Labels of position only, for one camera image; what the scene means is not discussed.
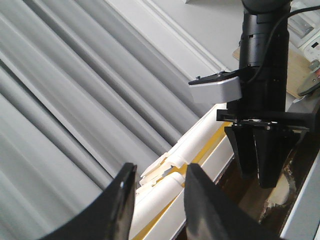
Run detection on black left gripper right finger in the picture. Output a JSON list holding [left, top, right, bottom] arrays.
[[183, 163, 281, 240]]

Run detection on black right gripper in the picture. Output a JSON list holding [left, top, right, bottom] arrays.
[[216, 66, 316, 188]]

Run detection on grey pleated curtain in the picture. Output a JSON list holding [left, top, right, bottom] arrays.
[[0, 0, 221, 240]]

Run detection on wooden drawer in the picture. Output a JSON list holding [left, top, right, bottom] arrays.
[[209, 134, 320, 240]]

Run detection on black camera cable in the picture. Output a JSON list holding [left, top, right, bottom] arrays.
[[241, 6, 320, 83]]

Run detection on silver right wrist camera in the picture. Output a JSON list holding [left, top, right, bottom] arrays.
[[188, 70, 242, 104]]

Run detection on white rolled paper items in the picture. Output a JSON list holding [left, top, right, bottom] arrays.
[[129, 103, 233, 240]]

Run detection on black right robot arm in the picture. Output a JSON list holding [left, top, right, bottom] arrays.
[[217, 0, 320, 188]]

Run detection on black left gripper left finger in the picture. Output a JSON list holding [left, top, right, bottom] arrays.
[[42, 163, 137, 240]]

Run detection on white appliance with buttons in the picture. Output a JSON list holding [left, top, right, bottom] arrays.
[[288, 10, 320, 62]]

